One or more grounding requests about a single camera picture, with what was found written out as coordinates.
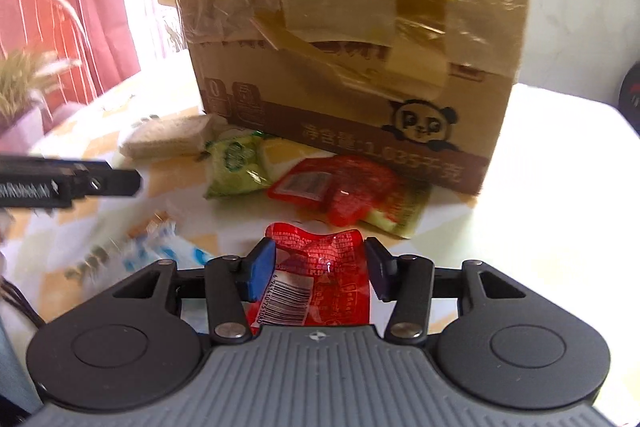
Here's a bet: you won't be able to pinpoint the person's grey clothing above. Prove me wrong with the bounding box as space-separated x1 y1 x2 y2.
0 307 43 415

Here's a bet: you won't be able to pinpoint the light green snack packet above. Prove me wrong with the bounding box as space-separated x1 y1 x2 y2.
204 130 273 200

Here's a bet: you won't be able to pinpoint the beige wafer packet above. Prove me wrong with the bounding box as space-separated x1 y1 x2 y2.
118 114 228 160

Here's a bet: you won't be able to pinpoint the blue white snack packet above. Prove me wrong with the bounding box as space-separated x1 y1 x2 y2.
65 214 216 288

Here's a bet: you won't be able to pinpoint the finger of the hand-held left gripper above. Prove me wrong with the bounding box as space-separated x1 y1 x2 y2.
75 161 143 200

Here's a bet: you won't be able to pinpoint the yellow white snack packet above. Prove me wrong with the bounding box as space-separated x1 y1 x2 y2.
257 138 336 182

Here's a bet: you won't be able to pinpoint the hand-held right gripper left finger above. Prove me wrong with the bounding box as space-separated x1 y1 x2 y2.
112 238 277 347

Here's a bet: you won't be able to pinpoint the red snack packet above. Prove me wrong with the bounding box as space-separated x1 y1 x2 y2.
257 222 373 328
266 155 401 228

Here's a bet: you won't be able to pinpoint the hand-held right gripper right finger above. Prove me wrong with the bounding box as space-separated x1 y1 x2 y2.
365 237 527 345

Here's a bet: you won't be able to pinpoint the checked flower tablecloth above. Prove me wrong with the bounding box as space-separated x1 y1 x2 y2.
0 52 640 427

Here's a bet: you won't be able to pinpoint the brown cardboard box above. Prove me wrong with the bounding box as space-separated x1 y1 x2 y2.
170 0 536 198

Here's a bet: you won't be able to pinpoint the dark cables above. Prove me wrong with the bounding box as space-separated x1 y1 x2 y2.
0 277 48 325

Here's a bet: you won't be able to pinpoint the pale green flat packet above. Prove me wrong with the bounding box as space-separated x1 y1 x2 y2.
360 184 433 240

